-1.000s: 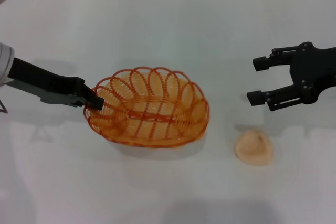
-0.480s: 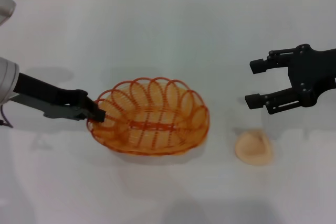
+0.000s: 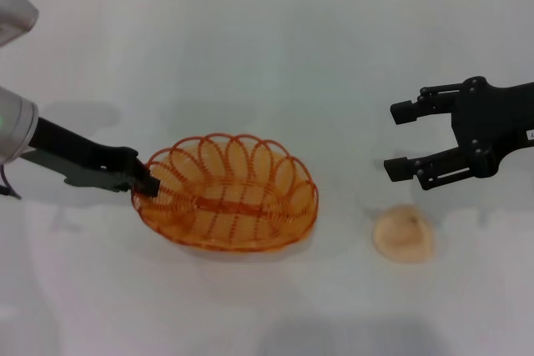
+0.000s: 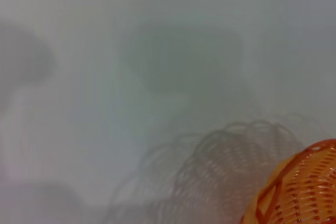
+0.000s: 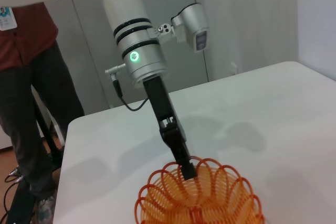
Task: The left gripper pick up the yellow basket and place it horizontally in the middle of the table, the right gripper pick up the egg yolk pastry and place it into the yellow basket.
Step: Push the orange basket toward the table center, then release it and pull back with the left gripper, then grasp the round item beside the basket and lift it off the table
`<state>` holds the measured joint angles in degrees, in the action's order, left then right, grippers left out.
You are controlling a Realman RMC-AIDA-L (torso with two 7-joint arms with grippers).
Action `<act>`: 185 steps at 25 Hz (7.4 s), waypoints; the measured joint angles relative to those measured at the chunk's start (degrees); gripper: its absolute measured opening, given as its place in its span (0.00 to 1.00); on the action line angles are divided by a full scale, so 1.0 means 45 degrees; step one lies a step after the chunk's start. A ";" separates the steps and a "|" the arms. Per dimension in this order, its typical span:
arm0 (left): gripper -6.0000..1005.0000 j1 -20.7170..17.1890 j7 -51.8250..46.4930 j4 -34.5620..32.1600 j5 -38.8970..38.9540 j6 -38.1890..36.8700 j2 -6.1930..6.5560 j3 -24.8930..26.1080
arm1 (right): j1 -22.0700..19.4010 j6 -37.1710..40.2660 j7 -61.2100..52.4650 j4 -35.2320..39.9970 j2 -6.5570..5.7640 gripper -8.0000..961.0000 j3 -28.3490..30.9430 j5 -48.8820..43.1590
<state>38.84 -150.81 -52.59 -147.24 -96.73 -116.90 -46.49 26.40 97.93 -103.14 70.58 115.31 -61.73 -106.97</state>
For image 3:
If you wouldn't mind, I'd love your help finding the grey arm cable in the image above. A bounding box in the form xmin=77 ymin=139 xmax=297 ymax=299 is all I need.
xmin=0 ymin=163 xmax=23 ymax=201

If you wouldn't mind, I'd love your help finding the orange woven plastic basket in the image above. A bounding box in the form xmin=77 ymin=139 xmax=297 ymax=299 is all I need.
xmin=131 ymin=133 xmax=320 ymax=254

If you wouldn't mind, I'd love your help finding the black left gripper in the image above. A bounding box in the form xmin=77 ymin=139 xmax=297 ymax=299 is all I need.
xmin=19 ymin=117 xmax=161 ymax=199

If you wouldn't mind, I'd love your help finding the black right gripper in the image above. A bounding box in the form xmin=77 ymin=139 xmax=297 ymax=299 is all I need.
xmin=382 ymin=76 xmax=534 ymax=192

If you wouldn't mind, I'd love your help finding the pale toy peach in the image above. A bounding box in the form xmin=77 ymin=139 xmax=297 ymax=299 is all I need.
xmin=371 ymin=203 xmax=436 ymax=265

